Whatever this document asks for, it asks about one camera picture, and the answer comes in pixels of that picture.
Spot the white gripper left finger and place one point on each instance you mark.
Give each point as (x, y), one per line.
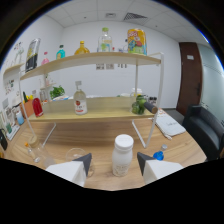
(73, 170)

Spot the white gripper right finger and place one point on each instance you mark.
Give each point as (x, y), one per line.
(156, 170)

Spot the blue liquid bottle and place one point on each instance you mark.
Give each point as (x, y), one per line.
(158, 155)

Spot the large white milk bottle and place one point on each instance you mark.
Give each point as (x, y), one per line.
(122, 160)

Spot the glass jar wooden lid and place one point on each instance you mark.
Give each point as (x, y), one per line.
(41, 153)

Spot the white and blue cup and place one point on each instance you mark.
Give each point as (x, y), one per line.
(20, 119)

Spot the clear glass with ice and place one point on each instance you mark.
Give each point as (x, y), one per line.
(75, 156)

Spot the white notebook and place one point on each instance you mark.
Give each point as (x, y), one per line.
(170, 125)

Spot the dark cylindrical muddler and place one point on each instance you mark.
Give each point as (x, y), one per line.
(151, 107)

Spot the black armchair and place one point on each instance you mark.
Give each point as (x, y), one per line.
(205, 130)

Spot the clear bottle red label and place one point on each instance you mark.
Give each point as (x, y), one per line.
(80, 105)

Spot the white kitchen scale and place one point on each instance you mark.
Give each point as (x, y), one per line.
(13, 132)

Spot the red liquid glass bottle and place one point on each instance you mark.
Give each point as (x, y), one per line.
(37, 108)

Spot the two-tier wooden shelf rack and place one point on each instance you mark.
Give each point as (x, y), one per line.
(106, 106)

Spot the blue rimmed bowl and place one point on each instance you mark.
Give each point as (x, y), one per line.
(61, 98)

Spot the black kettle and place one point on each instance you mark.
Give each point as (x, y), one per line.
(3, 140)

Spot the green potted plant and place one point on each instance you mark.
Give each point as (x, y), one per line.
(57, 92)

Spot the brown door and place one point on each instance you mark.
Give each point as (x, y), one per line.
(190, 78)

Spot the small pink bottle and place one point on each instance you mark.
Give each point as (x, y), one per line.
(45, 60)

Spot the teal liquid bottle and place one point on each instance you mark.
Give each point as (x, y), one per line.
(60, 54)

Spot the orange juice bottle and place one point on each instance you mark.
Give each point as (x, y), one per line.
(82, 50)

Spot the yellow snack bag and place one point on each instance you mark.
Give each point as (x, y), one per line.
(137, 41)

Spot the clear bottle green cap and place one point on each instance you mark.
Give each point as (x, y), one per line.
(104, 42)

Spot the wooden wall shelf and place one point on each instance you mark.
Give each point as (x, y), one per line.
(13, 69)

